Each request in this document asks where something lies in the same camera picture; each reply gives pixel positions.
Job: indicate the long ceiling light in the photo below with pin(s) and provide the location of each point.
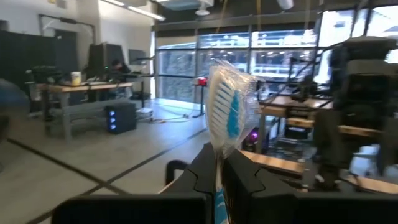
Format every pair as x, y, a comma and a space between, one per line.
146, 13

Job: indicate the black monitor back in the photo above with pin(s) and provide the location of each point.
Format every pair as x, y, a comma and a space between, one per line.
102, 59

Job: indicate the wooden workbench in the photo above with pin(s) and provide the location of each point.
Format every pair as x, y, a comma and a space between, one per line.
295, 102

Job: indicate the person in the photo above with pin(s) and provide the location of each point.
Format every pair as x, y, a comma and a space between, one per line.
119, 67

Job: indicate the black partition screen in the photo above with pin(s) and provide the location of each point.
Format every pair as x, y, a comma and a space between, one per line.
28, 53

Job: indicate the black computer tower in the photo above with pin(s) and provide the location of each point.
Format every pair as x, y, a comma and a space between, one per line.
121, 118

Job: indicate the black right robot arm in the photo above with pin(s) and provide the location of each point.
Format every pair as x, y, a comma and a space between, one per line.
357, 93

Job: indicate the blue white toothbrush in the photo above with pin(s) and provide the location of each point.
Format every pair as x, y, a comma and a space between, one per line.
224, 109

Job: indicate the red box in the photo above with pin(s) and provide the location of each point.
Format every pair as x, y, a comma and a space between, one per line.
202, 81

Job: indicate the wooden top grey desk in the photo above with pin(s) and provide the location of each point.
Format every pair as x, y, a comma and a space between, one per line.
93, 87

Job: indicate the black arched bracket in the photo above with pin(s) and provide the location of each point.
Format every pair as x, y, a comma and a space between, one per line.
169, 174

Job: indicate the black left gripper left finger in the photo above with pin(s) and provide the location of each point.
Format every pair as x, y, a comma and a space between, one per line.
140, 208

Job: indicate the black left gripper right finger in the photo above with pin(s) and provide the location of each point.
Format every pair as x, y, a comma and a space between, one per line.
280, 208

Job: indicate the black metal frame stand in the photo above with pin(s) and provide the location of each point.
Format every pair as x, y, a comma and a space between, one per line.
66, 20

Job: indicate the flat computer monitor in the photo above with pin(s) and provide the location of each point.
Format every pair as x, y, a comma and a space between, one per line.
136, 56

